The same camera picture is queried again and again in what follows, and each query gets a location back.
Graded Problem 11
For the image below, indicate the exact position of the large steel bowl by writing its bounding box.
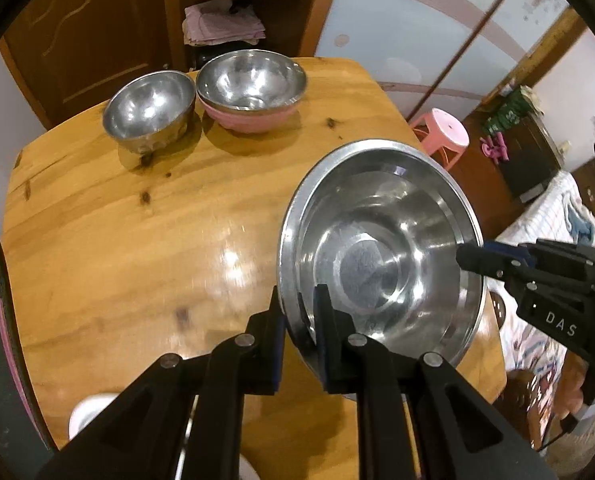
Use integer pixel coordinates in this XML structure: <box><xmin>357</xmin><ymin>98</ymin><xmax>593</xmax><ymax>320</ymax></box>
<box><xmin>276</xmin><ymin>139</ymin><xmax>485</xmax><ymax>374</ymax></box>

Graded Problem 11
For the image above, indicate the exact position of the bed with patterned sheet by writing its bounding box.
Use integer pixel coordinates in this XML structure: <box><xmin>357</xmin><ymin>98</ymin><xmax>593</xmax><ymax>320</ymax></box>
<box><xmin>487</xmin><ymin>171</ymin><xmax>595</xmax><ymax>443</ymax></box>

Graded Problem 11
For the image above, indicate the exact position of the white rimmed plate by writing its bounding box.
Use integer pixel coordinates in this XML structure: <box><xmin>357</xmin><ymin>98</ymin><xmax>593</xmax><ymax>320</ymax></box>
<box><xmin>68</xmin><ymin>393</ymin><xmax>260</xmax><ymax>480</ymax></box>

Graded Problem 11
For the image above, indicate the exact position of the dark wooden nightstand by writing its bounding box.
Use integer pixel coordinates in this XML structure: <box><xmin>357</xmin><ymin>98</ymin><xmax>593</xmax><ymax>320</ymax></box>
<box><xmin>481</xmin><ymin>86</ymin><xmax>564</xmax><ymax>204</ymax></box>

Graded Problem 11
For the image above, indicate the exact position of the pink-framed green chalkboard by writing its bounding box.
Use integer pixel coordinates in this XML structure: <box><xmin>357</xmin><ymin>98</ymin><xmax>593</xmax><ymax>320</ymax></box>
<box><xmin>0</xmin><ymin>299</ymin><xmax>51</xmax><ymax>479</ymax></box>

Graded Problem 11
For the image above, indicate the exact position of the pink plastic stool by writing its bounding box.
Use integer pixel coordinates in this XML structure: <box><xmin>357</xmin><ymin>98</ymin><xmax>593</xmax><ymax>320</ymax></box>
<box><xmin>410</xmin><ymin>107</ymin><xmax>470</xmax><ymax>171</ymax></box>

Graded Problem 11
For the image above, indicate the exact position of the pink-based steel bowl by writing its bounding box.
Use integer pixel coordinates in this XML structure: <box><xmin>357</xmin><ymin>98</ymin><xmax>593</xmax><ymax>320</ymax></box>
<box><xmin>195</xmin><ymin>49</ymin><xmax>307</xmax><ymax>134</ymax></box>

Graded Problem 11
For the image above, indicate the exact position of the small steel bowl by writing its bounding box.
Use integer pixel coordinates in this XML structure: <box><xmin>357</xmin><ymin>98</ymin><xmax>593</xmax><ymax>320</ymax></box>
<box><xmin>102</xmin><ymin>70</ymin><xmax>196</xmax><ymax>155</ymax></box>

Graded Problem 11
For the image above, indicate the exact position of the folded pink cloth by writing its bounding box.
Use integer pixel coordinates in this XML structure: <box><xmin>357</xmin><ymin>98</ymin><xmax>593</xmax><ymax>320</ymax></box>
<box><xmin>182</xmin><ymin>0</ymin><xmax>266</xmax><ymax>47</ymax></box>

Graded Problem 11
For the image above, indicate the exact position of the wooden corner shelf unit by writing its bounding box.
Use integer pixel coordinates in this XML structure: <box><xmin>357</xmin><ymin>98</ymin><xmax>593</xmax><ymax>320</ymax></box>
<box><xmin>164</xmin><ymin>0</ymin><xmax>332</xmax><ymax>70</ymax></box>

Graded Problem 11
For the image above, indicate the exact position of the brown wooden door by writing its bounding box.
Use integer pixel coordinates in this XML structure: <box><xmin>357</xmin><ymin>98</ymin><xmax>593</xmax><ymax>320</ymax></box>
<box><xmin>0</xmin><ymin>0</ymin><xmax>171</xmax><ymax>129</ymax></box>

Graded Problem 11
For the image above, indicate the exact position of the black cable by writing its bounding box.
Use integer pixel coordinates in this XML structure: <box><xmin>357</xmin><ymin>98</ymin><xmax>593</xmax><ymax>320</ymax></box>
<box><xmin>0</xmin><ymin>201</ymin><xmax>61</xmax><ymax>453</ymax></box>

